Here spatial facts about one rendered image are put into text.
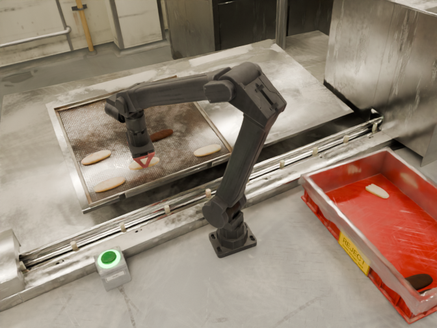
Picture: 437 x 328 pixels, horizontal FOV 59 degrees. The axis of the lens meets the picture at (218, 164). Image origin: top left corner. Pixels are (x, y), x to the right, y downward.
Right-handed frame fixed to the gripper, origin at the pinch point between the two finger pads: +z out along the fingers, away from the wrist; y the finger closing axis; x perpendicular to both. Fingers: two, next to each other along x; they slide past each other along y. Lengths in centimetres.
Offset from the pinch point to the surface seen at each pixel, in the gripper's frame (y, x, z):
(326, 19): -163, 187, 61
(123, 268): 33.1, -13.9, 1.7
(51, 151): -37, -30, 19
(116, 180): 1.0, -9.4, 4.0
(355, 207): 36, 56, 7
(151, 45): -315, 70, 142
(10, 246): 16.9, -39.8, 0.5
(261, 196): 21.6, 31.1, 6.6
